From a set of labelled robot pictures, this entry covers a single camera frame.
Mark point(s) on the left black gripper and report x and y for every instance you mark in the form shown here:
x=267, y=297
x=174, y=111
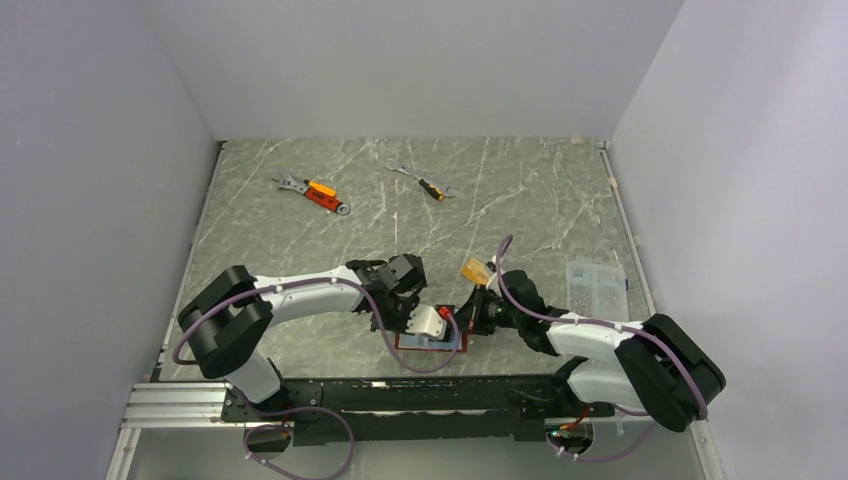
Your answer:
x=410, y=303

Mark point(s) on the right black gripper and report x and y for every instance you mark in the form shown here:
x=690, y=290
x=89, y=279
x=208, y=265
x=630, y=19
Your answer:
x=470, y=316

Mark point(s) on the red leather card holder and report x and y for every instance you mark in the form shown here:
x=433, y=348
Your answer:
x=448, y=341

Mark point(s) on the orange gold card stack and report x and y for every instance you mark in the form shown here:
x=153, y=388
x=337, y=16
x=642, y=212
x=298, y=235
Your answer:
x=476, y=272

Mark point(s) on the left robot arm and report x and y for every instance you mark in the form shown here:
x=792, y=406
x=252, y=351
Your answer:
x=223, y=325

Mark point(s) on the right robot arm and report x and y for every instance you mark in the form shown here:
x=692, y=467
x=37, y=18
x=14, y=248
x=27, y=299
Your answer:
x=652, y=367

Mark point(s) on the clear plastic parts box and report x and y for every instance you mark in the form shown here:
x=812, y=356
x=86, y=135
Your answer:
x=597, y=291

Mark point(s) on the orange red adjustable wrench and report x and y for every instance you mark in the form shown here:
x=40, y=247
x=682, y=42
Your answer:
x=320, y=194

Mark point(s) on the black aluminium base frame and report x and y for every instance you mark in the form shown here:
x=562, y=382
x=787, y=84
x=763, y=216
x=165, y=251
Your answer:
x=377, y=409

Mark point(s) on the black yellow handled wrench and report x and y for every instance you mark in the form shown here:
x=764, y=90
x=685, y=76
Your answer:
x=436, y=190

